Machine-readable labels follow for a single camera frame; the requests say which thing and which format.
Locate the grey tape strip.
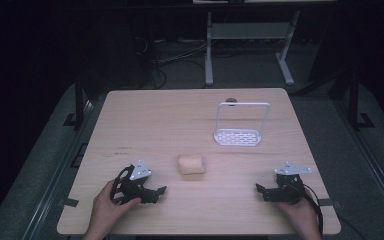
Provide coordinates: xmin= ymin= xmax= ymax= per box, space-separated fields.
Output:
xmin=57 ymin=197 xmax=80 ymax=208
xmin=319 ymin=198 xmax=342 ymax=208

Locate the bundle of floor cables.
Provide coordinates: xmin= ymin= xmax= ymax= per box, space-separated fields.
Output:
xmin=133 ymin=35 xmax=212 ymax=90

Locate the black metal stand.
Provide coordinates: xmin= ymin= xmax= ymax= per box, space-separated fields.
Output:
xmin=346 ymin=69 xmax=376 ymax=132
xmin=63 ymin=71 xmax=88 ymax=130

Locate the grey metal desk frame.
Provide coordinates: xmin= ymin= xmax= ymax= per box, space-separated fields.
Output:
xmin=204 ymin=9 xmax=302 ymax=88

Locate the white metal sponge rack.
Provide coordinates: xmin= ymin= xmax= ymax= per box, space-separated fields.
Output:
xmin=212 ymin=101 xmax=271 ymax=148

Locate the beige sponge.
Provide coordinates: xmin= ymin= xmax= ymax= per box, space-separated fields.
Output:
xmin=177 ymin=153 xmax=207 ymax=176

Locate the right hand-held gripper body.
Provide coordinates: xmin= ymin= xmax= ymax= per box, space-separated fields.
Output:
xmin=273 ymin=161 xmax=313 ymax=205

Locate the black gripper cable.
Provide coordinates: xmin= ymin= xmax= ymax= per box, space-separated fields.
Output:
xmin=291 ymin=183 xmax=325 ymax=236

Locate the person's right hand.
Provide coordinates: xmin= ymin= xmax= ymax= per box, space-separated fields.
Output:
xmin=273 ymin=196 xmax=322 ymax=236

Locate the person's left hand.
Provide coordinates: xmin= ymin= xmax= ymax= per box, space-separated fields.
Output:
xmin=91 ymin=179 xmax=142 ymax=235

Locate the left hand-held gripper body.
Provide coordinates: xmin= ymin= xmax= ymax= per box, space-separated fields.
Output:
xmin=110 ymin=159 xmax=153 ymax=205

